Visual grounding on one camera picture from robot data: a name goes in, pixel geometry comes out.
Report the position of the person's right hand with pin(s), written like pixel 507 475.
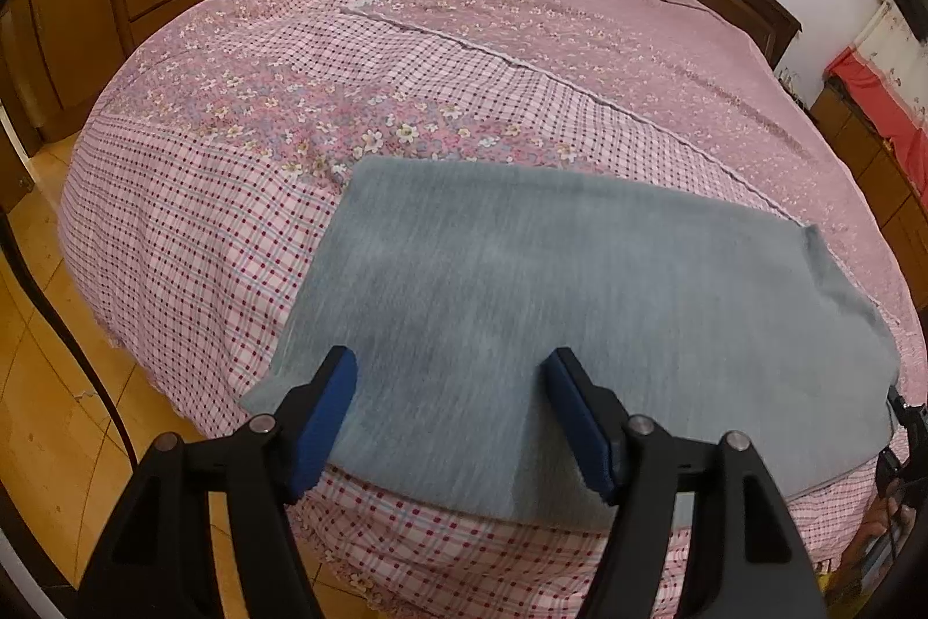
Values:
pixel 881 528

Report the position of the pink floral checked bed cover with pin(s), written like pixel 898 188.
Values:
pixel 254 191

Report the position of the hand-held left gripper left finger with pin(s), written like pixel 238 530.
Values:
pixel 323 423

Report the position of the red and white curtain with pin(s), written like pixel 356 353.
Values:
pixel 888 97

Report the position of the low wooden cabinet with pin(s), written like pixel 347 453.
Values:
pixel 863 155

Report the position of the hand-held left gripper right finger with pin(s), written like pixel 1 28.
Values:
pixel 580 423

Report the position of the grey pants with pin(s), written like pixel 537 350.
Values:
pixel 544 300

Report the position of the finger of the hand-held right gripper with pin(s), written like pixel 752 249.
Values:
pixel 912 416
pixel 890 470

